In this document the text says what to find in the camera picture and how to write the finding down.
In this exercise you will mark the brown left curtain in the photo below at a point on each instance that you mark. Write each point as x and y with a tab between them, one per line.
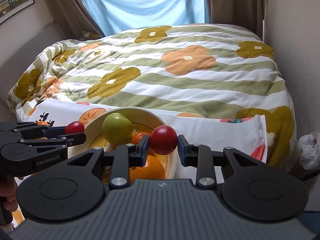
73	17

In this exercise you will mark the floral striped duvet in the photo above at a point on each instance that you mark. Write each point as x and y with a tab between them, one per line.
217	71

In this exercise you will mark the white fruit print cloth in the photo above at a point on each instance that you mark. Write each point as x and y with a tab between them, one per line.
247	135

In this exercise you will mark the green apple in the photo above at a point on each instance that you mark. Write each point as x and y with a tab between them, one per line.
117	129

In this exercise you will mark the cream fruit bowl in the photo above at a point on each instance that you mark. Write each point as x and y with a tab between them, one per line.
143	120

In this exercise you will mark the red tomato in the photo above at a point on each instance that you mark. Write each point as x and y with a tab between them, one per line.
74	127
163	140

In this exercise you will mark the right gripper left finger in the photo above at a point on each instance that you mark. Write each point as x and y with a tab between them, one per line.
125	157

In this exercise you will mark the brown right curtain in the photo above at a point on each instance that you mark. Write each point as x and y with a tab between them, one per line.
244	13

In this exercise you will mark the light blue window cloth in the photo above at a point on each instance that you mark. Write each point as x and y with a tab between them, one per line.
114	16

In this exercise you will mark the large orange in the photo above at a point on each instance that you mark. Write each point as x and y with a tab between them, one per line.
153	169

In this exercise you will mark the operator left hand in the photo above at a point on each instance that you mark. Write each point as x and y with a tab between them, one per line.
8	191

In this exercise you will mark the grey headboard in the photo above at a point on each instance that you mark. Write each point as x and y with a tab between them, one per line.
15	66

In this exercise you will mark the white plastic bag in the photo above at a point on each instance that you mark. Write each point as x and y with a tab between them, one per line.
309	151

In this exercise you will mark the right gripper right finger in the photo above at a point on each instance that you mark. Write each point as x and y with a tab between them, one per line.
200	157

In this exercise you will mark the brown curtain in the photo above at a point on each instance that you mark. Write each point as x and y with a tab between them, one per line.
73	17
244	13

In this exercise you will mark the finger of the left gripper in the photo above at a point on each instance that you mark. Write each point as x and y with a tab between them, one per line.
52	132
74	139

